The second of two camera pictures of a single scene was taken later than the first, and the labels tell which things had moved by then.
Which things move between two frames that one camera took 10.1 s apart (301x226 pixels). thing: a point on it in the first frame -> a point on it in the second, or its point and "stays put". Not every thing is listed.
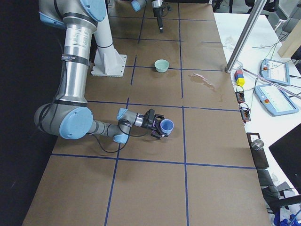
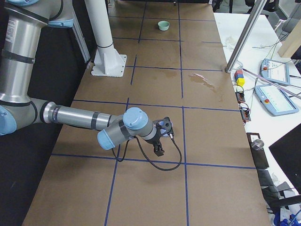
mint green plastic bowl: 162,65 -> 163,25
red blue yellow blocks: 239,77 stays put
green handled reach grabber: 275,83 stays put
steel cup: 257,144 stays put
